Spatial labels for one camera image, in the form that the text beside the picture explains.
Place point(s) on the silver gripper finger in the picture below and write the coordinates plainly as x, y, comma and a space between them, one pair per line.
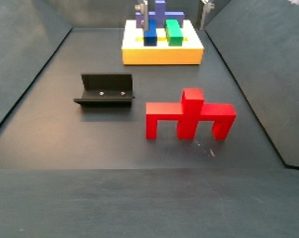
141, 9
208, 5

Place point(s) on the red cross-shaped block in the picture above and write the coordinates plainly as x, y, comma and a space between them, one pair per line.
188, 112

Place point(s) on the yellow board base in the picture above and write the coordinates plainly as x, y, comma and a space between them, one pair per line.
136, 54

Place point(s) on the purple cross-shaped block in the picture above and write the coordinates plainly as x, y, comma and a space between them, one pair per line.
160, 14

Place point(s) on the blue bar block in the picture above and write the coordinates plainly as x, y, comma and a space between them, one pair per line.
151, 34

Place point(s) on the green bar block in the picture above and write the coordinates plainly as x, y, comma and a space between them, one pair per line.
175, 36

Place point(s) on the black angle bracket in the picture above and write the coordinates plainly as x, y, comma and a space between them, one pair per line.
105, 90

